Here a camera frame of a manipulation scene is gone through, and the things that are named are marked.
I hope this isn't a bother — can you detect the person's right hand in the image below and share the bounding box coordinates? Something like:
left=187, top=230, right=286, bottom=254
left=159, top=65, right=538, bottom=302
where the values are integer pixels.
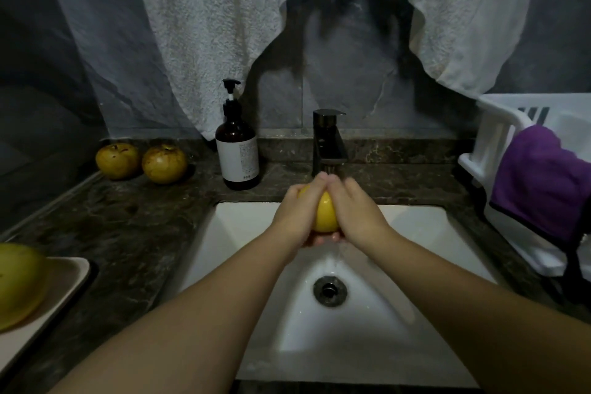
left=309, top=175, right=402, bottom=257

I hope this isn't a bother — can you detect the person's left hand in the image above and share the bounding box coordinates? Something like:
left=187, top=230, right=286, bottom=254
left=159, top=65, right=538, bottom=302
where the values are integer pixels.
left=268, top=172, right=332, bottom=254

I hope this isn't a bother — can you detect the spotted yellow apple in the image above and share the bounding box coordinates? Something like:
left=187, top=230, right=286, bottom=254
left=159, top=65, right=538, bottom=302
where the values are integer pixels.
left=0, top=242, right=52, bottom=332
left=297, top=184, right=343, bottom=234

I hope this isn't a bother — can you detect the black faucet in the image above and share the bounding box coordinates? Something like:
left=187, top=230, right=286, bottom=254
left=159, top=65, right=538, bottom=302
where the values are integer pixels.
left=312, top=109, right=350, bottom=178

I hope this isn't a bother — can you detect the dark soap pump bottle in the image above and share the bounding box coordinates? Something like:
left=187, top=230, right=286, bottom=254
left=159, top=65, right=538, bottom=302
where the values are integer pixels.
left=215, top=79, right=262, bottom=191

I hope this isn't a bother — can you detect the group of yellow apples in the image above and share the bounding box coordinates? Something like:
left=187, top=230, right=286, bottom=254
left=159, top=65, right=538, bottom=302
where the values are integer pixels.
left=95, top=142, right=188, bottom=185

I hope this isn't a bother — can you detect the purple cloth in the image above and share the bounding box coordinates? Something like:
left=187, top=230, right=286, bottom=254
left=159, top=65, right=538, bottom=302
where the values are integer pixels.
left=490, top=125, right=591, bottom=244

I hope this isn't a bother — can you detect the beige plastic tray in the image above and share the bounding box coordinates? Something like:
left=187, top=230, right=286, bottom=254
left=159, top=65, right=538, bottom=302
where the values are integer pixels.
left=0, top=257, right=92, bottom=376

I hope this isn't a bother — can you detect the person's left forearm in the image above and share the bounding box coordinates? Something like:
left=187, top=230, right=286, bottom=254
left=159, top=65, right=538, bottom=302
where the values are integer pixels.
left=50, top=227, right=292, bottom=394

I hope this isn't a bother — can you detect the person's right forearm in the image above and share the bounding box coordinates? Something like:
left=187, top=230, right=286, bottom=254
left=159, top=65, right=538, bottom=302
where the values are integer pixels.
left=380, top=227, right=591, bottom=394

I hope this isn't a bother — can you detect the metal sink drain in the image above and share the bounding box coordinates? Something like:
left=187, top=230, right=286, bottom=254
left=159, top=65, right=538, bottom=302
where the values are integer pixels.
left=313, top=275, right=348, bottom=308

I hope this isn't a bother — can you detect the white sink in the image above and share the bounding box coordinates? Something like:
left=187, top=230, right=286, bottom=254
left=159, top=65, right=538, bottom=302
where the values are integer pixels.
left=175, top=201, right=500, bottom=388

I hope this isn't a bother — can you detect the white plastic basket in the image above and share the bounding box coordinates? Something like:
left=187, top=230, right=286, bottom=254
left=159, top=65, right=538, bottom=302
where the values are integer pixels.
left=459, top=94, right=591, bottom=279

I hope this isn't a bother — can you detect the white hanging towel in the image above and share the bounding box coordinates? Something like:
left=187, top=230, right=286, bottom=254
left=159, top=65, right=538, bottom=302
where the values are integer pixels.
left=115, top=0, right=543, bottom=138

